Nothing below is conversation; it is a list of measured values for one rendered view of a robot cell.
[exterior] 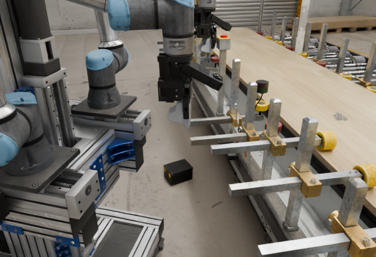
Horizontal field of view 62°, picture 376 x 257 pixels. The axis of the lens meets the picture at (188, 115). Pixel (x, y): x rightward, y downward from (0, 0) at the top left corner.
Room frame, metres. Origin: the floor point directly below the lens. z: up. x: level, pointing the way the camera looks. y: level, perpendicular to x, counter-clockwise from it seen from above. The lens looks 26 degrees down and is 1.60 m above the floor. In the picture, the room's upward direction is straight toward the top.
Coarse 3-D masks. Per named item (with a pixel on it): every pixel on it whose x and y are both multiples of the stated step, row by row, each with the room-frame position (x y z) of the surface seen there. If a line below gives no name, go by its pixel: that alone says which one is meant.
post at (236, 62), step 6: (234, 60) 1.61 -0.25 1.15; (240, 60) 1.61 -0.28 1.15; (234, 66) 1.61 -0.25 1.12; (240, 66) 1.61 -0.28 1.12; (234, 72) 1.61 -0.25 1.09; (234, 78) 1.61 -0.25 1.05; (234, 84) 1.61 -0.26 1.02; (234, 90) 1.61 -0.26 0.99; (234, 96) 1.61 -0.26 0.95; (234, 102) 1.61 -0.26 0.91; (234, 108) 1.61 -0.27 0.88; (228, 126) 1.64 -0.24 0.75
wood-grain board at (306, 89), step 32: (224, 32) 3.73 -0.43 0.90; (256, 64) 2.40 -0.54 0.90; (288, 64) 2.40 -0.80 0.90; (288, 96) 1.73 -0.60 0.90; (320, 96) 1.73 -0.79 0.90; (352, 96) 1.73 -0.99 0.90; (288, 128) 1.36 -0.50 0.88; (320, 128) 1.32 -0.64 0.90; (352, 128) 1.32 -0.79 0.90; (320, 160) 1.08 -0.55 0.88; (352, 160) 1.05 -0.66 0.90
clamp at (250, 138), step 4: (244, 124) 1.42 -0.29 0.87; (244, 128) 1.38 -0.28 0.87; (244, 132) 1.37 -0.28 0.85; (248, 132) 1.34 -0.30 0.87; (252, 132) 1.34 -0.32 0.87; (256, 132) 1.34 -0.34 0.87; (248, 136) 1.31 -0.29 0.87; (252, 136) 1.30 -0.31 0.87; (256, 136) 1.30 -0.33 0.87; (248, 140) 1.30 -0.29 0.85; (252, 140) 1.29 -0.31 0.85; (256, 140) 1.29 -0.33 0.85
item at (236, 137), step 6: (258, 132) 1.35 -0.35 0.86; (192, 138) 1.29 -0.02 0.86; (198, 138) 1.29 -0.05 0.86; (204, 138) 1.29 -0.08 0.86; (210, 138) 1.29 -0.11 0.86; (216, 138) 1.30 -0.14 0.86; (222, 138) 1.30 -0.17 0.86; (228, 138) 1.31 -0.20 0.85; (234, 138) 1.31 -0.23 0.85; (240, 138) 1.32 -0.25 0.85; (246, 138) 1.32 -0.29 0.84; (192, 144) 1.28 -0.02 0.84; (198, 144) 1.28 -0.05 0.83
